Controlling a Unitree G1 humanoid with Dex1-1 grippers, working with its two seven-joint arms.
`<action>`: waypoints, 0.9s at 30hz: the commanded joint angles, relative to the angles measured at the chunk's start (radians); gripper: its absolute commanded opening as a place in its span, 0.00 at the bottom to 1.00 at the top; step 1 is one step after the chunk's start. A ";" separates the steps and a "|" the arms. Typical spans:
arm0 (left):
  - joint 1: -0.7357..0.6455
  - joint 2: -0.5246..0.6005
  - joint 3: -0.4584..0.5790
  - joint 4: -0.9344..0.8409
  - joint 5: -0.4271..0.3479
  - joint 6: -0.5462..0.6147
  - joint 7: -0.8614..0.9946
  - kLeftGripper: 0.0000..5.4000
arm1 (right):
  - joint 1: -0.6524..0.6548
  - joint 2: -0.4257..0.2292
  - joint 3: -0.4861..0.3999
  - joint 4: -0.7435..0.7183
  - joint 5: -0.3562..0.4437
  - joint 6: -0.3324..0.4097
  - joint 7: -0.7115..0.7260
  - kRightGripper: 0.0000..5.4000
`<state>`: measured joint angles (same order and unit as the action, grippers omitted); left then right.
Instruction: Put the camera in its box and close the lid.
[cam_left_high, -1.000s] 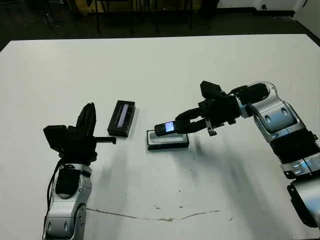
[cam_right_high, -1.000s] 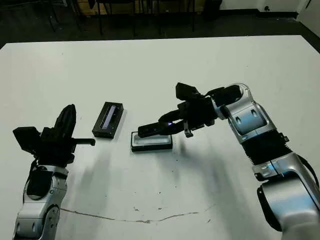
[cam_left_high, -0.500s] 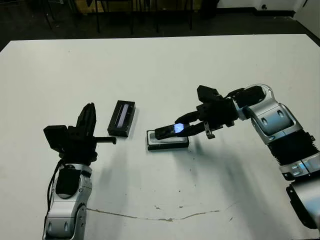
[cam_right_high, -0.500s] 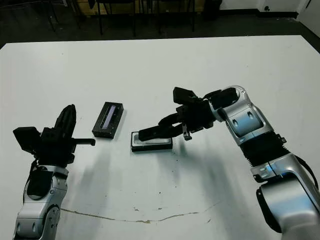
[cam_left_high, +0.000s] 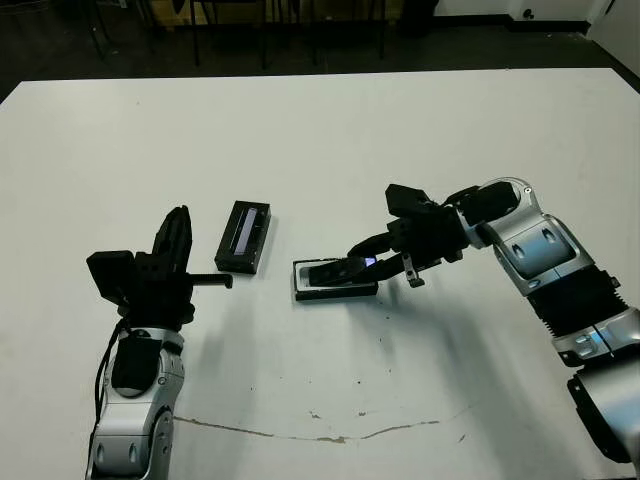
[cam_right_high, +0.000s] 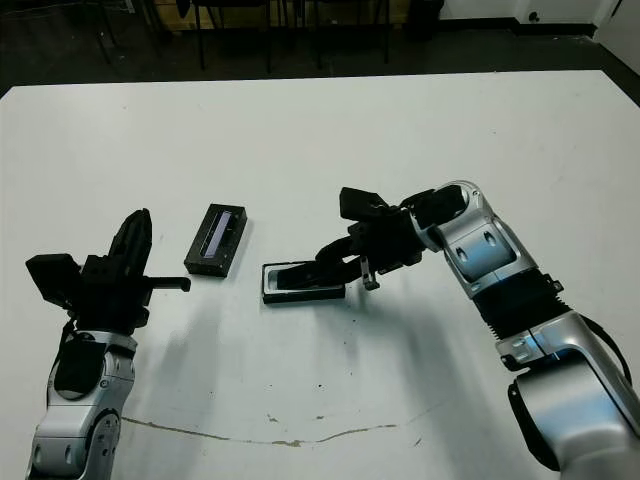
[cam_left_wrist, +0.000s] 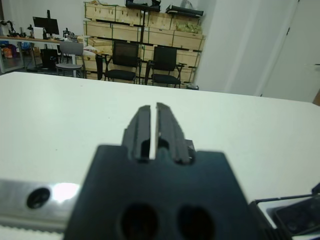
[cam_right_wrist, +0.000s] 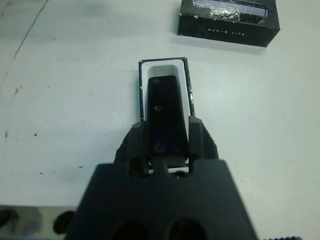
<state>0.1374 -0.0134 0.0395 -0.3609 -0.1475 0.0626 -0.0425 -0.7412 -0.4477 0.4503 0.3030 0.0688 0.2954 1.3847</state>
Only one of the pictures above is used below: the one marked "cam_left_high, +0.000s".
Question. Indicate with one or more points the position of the black box base white insert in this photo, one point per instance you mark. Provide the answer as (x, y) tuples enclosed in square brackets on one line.
[(330, 295)]

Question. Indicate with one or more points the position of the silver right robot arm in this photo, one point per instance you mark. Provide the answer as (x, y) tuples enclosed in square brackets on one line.
[(540, 240)]

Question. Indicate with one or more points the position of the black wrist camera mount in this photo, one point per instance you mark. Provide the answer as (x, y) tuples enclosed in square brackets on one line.
[(110, 275), (407, 197)]

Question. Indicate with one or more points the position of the small black wall knob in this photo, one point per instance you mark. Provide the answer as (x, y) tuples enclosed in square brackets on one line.
[(527, 14)]

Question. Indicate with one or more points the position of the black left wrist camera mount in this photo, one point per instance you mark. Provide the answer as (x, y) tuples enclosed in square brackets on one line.
[(110, 275)]

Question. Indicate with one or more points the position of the black oblong camera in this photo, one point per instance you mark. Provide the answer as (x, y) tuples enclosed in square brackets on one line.
[(335, 274)]

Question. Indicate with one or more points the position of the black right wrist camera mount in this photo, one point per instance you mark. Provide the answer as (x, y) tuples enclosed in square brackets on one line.
[(407, 197)]

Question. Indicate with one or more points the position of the black waste bin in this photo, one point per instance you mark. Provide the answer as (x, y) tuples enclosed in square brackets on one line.
[(417, 15)]

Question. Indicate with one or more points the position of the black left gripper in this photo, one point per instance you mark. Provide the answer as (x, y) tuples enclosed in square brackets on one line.
[(160, 300)]

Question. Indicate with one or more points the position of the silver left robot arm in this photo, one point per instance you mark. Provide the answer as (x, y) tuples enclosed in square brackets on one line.
[(130, 430)]

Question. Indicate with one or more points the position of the black printed box lid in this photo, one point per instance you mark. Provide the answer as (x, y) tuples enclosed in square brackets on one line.
[(245, 235)]

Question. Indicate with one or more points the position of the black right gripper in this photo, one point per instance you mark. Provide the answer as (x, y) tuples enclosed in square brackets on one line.
[(430, 235)]

